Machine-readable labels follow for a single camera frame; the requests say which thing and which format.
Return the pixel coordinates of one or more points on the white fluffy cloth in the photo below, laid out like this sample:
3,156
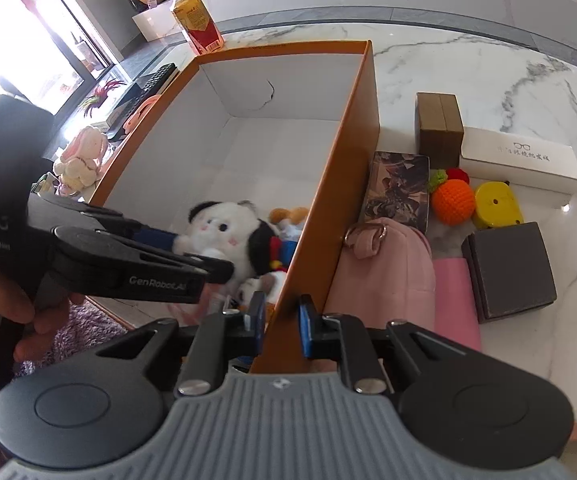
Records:
446,240

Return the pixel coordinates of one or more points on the red green artificial plant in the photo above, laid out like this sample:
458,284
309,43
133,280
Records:
99,95

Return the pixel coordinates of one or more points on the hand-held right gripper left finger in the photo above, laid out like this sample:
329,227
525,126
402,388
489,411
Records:
257,321

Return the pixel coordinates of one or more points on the illustrated book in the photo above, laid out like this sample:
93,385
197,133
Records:
398,185

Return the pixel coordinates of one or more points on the red crochet fruit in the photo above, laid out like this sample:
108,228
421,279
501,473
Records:
461,175

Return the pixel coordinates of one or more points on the white glasses box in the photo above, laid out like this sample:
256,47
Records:
518,160

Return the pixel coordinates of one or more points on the pink rabbit plush toy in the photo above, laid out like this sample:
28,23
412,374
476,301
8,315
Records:
83,155

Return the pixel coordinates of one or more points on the purple rug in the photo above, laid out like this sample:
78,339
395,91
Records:
88,330

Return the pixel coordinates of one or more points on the bright pink pouch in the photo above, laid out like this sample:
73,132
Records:
453,300

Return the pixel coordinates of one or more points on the black book gold lettering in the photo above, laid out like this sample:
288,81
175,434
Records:
513,270

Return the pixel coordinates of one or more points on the panda plush toy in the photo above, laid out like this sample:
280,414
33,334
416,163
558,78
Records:
218,225

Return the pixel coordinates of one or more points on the black keyboard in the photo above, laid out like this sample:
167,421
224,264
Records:
153,80

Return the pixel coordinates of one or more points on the pale pink bag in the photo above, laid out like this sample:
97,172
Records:
388,275

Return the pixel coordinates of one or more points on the brown cardboard box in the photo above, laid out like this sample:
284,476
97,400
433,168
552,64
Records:
438,125

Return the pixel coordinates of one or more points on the crochet orange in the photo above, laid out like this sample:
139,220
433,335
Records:
453,202

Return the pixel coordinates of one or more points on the yellow case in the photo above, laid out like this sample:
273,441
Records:
493,205

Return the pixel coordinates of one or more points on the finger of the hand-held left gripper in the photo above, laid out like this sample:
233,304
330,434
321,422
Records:
153,241
188,265

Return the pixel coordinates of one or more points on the person's left hand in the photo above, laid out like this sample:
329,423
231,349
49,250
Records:
3,295

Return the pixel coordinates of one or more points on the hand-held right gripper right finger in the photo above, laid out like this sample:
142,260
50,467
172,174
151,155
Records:
308,331

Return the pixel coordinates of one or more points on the orange cardboard box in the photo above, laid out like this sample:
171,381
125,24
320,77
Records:
348,160

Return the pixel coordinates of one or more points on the duck plush toy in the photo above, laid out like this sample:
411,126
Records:
281,250

